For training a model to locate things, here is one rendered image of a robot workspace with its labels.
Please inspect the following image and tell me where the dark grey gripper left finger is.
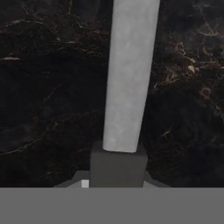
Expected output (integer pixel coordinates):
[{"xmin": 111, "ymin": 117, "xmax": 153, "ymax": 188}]
[{"xmin": 53, "ymin": 141, "xmax": 119, "ymax": 188}]

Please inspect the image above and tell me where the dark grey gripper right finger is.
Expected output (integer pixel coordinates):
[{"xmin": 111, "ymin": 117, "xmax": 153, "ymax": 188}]
[{"xmin": 118, "ymin": 143, "xmax": 171, "ymax": 188}]

